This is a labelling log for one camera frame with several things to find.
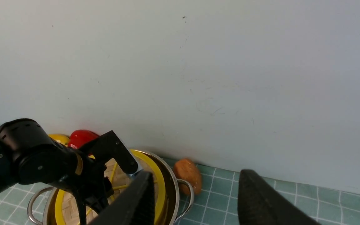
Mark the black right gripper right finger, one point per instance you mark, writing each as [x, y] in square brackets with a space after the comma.
[260, 204]

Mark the woven bamboo steamer lid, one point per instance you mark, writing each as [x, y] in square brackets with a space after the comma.
[120, 184]

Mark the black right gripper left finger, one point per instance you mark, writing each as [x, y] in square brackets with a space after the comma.
[135, 206]

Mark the stainless steel pot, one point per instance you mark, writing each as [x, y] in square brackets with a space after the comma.
[173, 214]

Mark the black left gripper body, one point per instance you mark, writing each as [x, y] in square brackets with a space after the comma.
[28, 155]

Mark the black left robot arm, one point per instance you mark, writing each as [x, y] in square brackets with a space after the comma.
[28, 156]

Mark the yellow plastic banana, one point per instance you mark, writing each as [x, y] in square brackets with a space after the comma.
[60, 138]

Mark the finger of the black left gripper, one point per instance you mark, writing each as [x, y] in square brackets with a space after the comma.
[109, 146]

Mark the red bell pepper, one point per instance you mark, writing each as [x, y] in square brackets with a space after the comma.
[80, 137]

